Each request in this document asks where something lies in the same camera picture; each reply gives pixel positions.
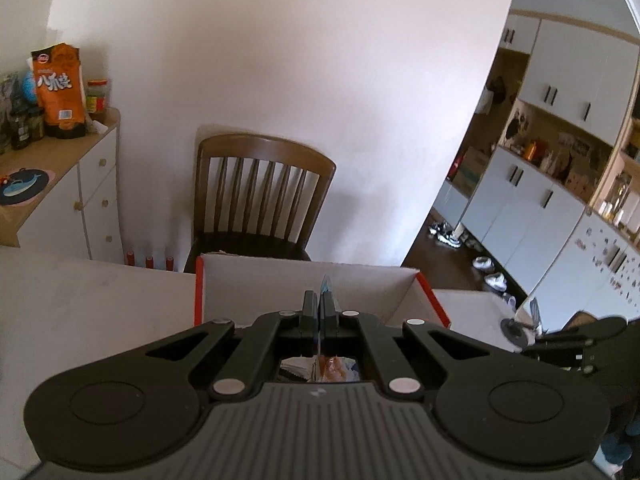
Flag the wooden chair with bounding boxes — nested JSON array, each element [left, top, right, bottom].
[[182, 132, 337, 275], [562, 310, 601, 334]]

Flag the white grey printed pouch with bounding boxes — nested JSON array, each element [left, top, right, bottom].
[[314, 274, 343, 361]]

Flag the dark hanging hat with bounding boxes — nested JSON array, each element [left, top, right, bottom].
[[487, 77, 509, 106]]

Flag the white red-edged cardboard box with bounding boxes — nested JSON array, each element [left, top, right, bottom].
[[194, 253, 452, 386]]

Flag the white desktop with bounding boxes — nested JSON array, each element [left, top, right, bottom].
[[0, 245, 531, 480]]

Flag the round whale mouse pad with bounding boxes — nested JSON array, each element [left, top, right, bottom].
[[0, 167, 56, 206]]

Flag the orange snack packet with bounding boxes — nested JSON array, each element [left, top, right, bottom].
[[320, 355, 350, 382]]

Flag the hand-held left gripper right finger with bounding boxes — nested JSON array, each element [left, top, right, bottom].
[[322, 291, 561, 402]]

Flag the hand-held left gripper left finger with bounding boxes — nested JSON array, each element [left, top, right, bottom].
[[75, 291, 319, 402]]

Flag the white lower wall cabinet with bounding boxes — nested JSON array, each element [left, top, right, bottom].
[[460, 147, 587, 307]]

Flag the white wall cabinet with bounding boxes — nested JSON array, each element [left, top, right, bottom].
[[460, 147, 587, 307], [500, 12, 640, 147]]

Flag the brown cardboard carton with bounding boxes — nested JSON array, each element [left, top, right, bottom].
[[452, 146, 491, 197]]

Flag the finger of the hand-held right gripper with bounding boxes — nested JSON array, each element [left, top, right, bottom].
[[577, 316, 629, 343], [521, 341, 601, 368]]

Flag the small printed brown carton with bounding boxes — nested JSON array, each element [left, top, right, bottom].
[[565, 170, 596, 199]]

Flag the red-lidded jar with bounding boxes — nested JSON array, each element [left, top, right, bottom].
[[86, 79, 109, 116]]

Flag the white refrigerator with magnets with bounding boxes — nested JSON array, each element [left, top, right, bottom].
[[520, 205, 640, 333]]

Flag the blue denim trousers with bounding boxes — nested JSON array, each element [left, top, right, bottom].
[[597, 430, 634, 479]]

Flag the white sideboard with wooden top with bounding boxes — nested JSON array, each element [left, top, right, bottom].
[[0, 107, 125, 263]]

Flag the orange snack bag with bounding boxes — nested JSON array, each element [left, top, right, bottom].
[[31, 42, 87, 140]]

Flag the black phone stand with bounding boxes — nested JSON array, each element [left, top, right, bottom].
[[501, 297, 544, 352]]

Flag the white crinkled packet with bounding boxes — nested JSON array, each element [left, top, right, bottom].
[[280, 356, 317, 382]]

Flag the white upper wall cabinet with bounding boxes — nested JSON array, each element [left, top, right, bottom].
[[500, 12, 640, 147]]

